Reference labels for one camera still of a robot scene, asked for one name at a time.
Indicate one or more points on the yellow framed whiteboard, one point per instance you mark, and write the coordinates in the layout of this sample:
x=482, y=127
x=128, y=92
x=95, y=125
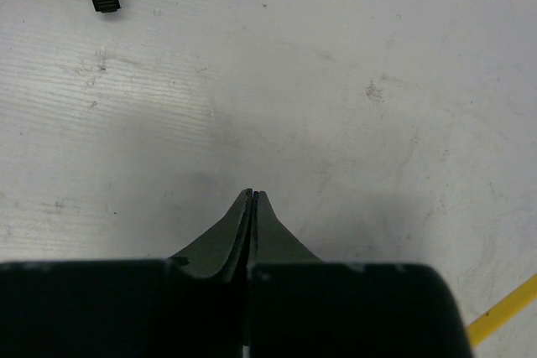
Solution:
x=503, y=311

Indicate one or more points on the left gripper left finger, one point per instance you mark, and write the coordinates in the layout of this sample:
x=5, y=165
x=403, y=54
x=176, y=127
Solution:
x=215, y=254

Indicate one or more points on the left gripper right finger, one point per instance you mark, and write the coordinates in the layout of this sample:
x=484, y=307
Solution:
x=270, y=241

